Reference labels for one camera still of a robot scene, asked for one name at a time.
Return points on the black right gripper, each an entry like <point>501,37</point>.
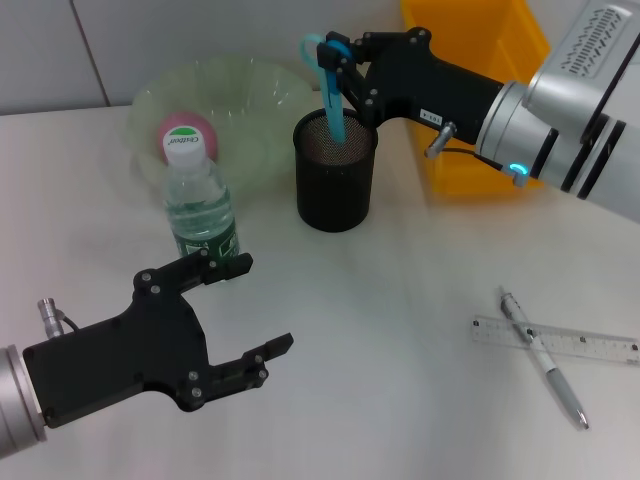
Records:
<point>425,85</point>

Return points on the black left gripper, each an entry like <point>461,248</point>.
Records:
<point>125,360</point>

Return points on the blue scissors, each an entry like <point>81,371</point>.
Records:
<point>335,115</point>

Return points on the clear water bottle green label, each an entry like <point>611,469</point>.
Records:
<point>200,210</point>

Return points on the pink peach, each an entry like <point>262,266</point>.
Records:
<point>187,120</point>

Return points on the clear plastic ruler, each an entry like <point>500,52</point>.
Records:
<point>590,345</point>

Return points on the translucent green plastic fruit plate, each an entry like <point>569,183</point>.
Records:
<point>250,115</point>

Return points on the black mesh pen holder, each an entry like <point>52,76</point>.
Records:
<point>335,190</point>

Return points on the silver white pen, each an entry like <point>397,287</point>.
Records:
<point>555,372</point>

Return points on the yellow plastic bin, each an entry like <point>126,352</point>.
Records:
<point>505,30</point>

